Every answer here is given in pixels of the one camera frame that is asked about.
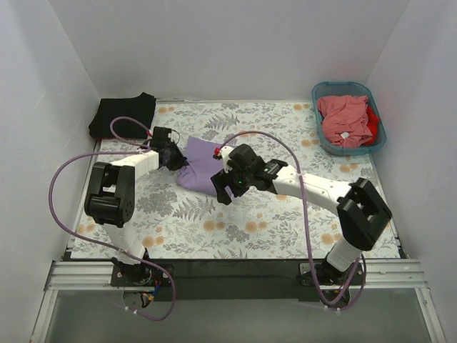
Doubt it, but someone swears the folded black t shirt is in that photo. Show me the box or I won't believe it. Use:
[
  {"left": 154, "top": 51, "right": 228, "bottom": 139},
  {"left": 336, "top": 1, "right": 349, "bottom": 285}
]
[{"left": 88, "top": 91, "right": 157, "bottom": 140}]

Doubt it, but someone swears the pink crumpled t shirt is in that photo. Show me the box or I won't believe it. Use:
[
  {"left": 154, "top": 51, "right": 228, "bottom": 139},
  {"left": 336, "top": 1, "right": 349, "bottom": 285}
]
[{"left": 317, "top": 95, "right": 372, "bottom": 149}]

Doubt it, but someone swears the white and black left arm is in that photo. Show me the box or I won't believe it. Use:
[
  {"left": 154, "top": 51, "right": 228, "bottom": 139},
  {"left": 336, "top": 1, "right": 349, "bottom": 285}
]
[{"left": 84, "top": 126, "right": 187, "bottom": 285}]

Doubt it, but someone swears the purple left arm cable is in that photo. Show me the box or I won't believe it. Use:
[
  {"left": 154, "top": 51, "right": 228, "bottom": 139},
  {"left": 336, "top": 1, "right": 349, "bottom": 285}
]
[{"left": 48, "top": 116, "right": 176, "bottom": 322}]

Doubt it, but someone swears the black robot base mount plate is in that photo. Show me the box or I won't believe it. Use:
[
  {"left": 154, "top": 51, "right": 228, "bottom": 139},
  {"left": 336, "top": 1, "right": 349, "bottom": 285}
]
[{"left": 111, "top": 259, "right": 319, "bottom": 302}]

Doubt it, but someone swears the red crumpled t shirt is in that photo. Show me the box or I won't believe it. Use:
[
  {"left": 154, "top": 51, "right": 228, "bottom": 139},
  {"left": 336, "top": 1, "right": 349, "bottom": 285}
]
[{"left": 363, "top": 106, "right": 380, "bottom": 146}]

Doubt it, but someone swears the purple t shirt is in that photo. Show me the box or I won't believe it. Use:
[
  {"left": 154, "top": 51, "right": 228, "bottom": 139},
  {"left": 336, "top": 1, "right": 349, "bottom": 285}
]
[{"left": 176, "top": 136, "right": 223, "bottom": 197}]

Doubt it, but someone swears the floral patterned table mat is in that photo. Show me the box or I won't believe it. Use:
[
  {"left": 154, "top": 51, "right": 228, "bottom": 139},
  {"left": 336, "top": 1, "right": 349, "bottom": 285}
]
[{"left": 67, "top": 101, "right": 400, "bottom": 260}]

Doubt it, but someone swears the aluminium front rail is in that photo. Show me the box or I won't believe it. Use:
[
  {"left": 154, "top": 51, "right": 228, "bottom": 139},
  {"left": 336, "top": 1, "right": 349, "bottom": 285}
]
[{"left": 45, "top": 259, "right": 428, "bottom": 290}]

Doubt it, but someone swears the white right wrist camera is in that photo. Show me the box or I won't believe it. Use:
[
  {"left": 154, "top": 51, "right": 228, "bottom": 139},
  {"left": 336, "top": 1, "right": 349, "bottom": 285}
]
[{"left": 214, "top": 146, "right": 233, "bottom": 173}]

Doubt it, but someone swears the teal plastic laundry basket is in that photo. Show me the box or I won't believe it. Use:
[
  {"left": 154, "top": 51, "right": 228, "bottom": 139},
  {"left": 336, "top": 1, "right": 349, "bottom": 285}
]
[{"left": 311, "top": 81, "right": 386, "bottom": 156}]

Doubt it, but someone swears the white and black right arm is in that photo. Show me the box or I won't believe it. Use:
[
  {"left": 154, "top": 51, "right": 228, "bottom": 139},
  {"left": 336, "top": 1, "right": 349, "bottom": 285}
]
[{"left": 211, "top": 144, "right": 392, "bottom": 284}]

